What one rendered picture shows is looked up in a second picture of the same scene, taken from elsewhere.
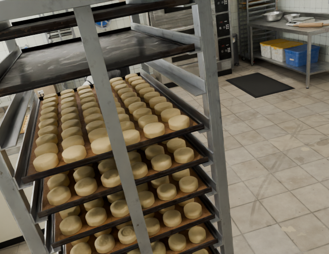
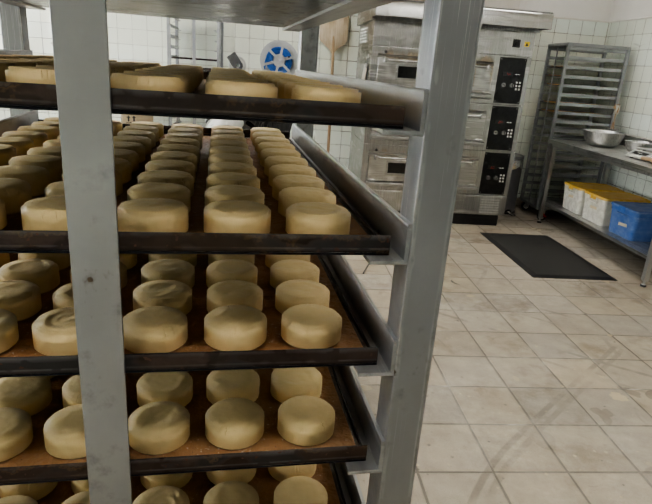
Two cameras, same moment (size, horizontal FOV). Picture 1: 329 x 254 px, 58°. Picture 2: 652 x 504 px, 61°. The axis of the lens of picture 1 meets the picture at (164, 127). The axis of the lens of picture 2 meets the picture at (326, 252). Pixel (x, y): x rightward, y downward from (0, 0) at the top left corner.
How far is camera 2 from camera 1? 0.43 m
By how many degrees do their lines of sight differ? 7
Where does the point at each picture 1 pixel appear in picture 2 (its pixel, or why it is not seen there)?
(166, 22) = not seen: hidden behind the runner
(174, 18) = not seen: hidden behind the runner
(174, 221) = (235, 332)
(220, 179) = (429, 211)
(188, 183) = (317, 211)
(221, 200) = (413, 298)
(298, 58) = (637, 225)
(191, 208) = (307, 317)
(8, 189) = not seen: outside the picture
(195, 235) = (297, 415)
